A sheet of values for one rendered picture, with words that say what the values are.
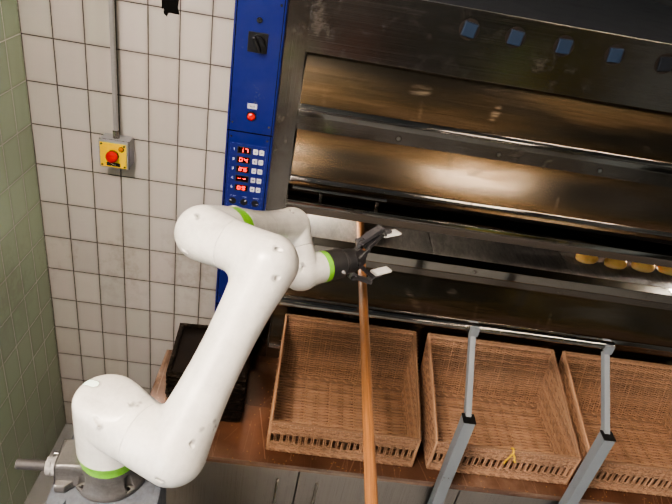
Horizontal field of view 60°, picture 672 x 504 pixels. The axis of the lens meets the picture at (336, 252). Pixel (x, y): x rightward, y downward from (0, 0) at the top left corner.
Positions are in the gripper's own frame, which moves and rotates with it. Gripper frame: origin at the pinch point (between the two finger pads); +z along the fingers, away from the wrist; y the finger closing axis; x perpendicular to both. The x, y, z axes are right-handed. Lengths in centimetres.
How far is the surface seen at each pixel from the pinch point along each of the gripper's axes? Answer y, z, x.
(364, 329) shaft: 21.1, -12.6, 8.4
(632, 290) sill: 20, 108, 34
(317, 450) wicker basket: 80, -14, 1
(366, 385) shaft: 22.6, -27.2, 27.6
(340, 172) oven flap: -10.7, 5.9, -37.9
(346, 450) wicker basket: 79, -6, 7
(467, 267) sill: 21, 53, -7
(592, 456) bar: 56, 52, 65
